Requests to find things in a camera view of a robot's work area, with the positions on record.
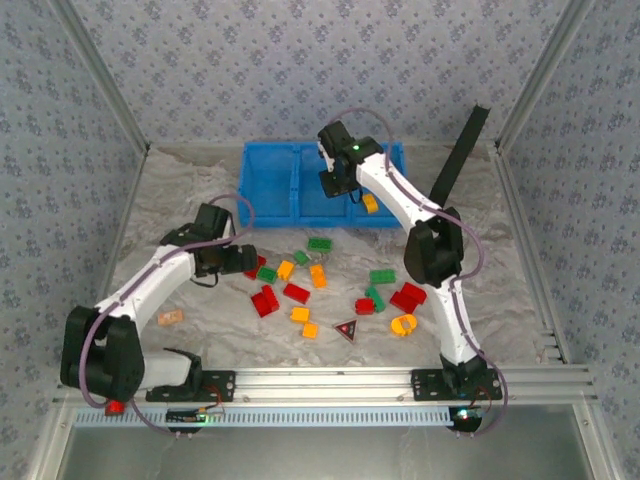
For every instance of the red glitter cylinder silver cap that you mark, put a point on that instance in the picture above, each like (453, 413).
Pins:
(115, 408)

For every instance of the black red triangle lego sign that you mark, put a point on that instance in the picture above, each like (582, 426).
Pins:
(347, 330)

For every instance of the aluminium frame post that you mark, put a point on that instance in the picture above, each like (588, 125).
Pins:
(542, 75)
(102, 75)

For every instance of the small orange paper tag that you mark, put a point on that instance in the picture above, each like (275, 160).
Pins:
(170, 318)

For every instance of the long black channel strip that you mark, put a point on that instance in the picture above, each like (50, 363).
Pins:
(462, 150)

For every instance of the small green lego brick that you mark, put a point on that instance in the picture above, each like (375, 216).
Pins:
(301, 257)

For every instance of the green two-by-four lego brick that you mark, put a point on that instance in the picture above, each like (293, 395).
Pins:
(320, 244)

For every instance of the blue three-compartment bin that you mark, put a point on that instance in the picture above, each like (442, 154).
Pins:
(270, 180)

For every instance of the yellow round-hole lego piece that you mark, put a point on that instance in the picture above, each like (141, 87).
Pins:
(398, 326)

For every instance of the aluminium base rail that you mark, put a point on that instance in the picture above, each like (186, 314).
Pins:
(325, 385)

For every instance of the red stepped lego brick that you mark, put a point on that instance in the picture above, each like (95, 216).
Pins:
(265, 301)
(408, 298)

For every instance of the yellow lego brick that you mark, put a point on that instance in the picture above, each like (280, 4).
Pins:
(370, 203)
(310, 330)
(318, 276)
(286, 270)
(300, 314)

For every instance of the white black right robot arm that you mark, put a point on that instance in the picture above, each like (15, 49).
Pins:
(450, 320)

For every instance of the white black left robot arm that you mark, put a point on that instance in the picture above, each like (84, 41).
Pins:
(150, 285)

